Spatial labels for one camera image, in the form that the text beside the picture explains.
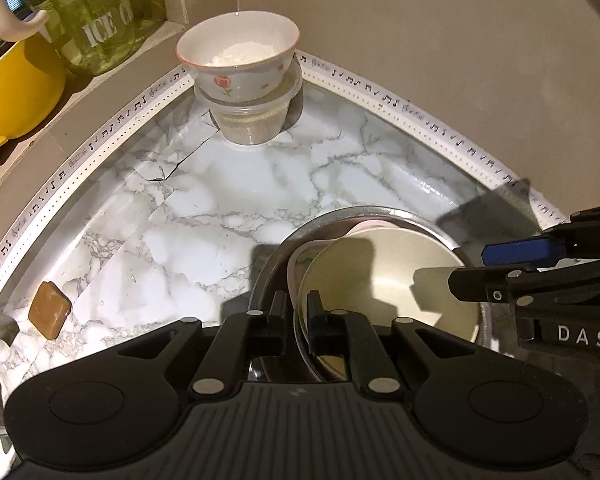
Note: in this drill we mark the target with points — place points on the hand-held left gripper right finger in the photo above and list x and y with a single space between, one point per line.
316 322

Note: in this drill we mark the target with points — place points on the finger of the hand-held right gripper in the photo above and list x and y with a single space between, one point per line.
480 284
520 252

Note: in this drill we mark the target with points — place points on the music note trim tape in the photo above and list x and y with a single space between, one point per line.
430 120

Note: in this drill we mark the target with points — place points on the pink pot steel interior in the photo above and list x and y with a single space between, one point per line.
294 266

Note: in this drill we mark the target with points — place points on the yellow mug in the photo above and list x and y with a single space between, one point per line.
15 95

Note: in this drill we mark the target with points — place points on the floral ceramic bowl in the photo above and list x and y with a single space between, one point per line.
240 82

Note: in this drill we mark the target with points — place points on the beige bowl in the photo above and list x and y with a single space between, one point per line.
380 280

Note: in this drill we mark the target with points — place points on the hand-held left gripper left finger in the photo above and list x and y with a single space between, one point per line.
280 320

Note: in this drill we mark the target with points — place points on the stainless steel bowl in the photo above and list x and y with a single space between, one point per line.
420 217

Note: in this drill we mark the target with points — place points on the clear plastic container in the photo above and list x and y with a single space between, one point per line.
250 125

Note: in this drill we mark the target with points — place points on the brown soap bar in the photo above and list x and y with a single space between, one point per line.
50 310

